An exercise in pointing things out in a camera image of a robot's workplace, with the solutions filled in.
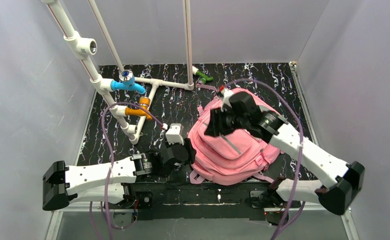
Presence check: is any pink student backpack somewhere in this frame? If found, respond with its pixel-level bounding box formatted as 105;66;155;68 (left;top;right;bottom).
188;95;281;186

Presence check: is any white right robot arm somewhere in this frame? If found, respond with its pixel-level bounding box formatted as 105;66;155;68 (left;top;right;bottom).
205;88;365;215

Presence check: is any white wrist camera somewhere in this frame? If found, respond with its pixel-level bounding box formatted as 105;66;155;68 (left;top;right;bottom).
162;123;184;145
216;85;234;112

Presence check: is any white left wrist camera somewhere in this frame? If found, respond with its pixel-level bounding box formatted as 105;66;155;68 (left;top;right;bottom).
162;123;184;145

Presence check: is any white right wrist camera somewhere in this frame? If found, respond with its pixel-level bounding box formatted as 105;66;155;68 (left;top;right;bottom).
216;85;234;112

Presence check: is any orange plastic tap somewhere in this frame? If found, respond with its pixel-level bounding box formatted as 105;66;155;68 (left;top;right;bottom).
124;97;153;120

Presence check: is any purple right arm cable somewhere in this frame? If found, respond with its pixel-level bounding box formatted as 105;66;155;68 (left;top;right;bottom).
218;78;306;240

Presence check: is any blue plastic tap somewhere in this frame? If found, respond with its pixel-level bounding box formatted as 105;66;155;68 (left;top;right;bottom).
110;69;146;95

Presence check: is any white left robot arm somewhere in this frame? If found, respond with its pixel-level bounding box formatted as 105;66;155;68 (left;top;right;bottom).
42;138;196;211

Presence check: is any black front mounting rail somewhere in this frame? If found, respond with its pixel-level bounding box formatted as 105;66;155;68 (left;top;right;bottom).
92;180;328;222

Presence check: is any white PVC pipe frame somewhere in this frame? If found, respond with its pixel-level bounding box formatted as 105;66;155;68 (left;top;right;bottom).
45;0;195;145

